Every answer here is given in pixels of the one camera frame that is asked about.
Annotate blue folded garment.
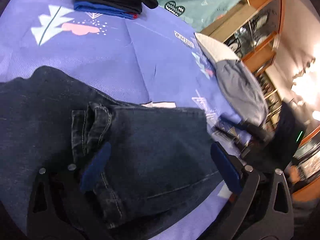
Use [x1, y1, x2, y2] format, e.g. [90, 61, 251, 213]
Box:
[74, 1, 138, 20]

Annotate purple printed bed sheet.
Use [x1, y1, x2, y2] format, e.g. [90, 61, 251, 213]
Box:
[1, 0, 240, 239]

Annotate wooden display cabinet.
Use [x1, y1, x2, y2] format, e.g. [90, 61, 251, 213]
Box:
[200, 0, 285, 128]

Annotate grey folded cloth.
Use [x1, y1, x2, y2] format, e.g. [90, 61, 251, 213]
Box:
[215, 60, 268, 126]

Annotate dark blue denim jeans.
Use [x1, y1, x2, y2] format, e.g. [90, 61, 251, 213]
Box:
[1, 66, 222, 239]

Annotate person's right hand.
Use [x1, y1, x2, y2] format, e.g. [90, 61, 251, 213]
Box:
[286, 165, 305, 184]

